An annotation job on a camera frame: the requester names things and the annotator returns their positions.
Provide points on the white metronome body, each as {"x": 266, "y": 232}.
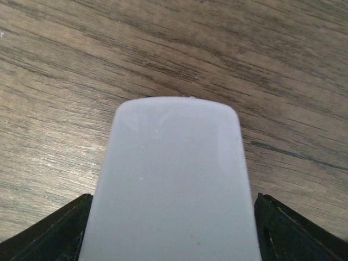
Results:
{"x": 173, "y": 185}

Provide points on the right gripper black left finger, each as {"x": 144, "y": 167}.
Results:
{"x": 58, "y": 236}

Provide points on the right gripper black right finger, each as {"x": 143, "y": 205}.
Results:
{"x": 284, "y": 234}

